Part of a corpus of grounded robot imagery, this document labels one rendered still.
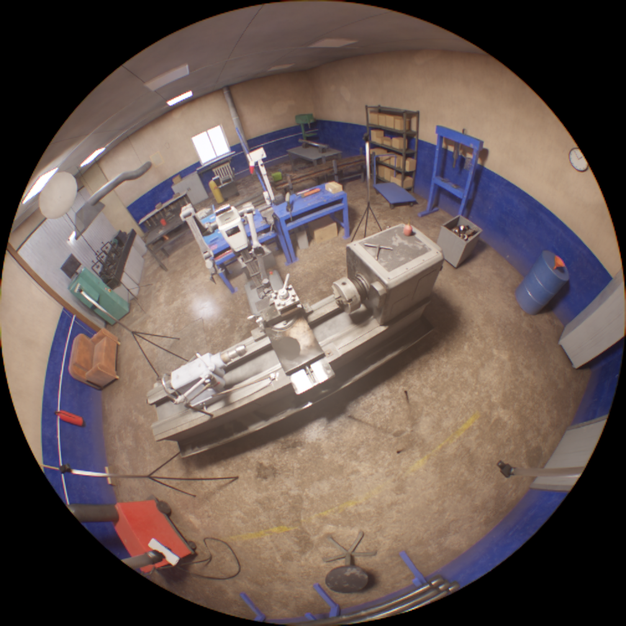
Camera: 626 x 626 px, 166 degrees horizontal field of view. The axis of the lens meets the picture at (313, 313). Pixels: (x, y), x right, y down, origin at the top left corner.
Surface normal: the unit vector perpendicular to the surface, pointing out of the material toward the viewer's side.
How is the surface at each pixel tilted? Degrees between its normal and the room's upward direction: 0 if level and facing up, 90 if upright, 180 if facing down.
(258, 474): 0
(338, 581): 0
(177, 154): 90
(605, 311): 90
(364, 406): 0
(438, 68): 90
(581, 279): 90
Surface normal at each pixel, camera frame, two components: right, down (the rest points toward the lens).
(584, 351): -0.88, 0.46
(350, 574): -0.16, -0.53
